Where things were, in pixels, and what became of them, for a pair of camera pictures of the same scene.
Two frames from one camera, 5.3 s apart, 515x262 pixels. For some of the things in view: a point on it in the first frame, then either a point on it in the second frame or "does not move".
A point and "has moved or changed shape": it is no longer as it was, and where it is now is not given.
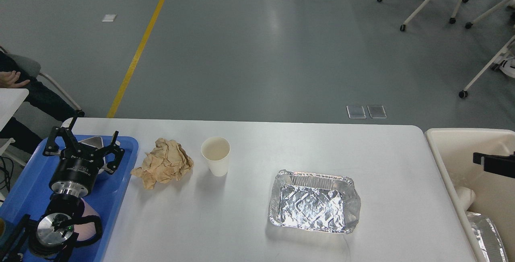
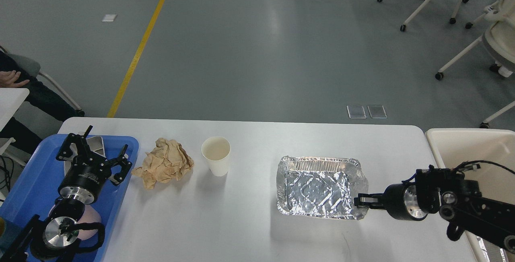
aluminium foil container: x=314 y=202 has moved or changed shape
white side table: x=10 y=99 does not move
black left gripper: x=76 y=172 → x=82 y=183
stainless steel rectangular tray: x=97 y=143 does not move
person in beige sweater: x=18 y=73 does not move
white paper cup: x=216 y=149 does not move
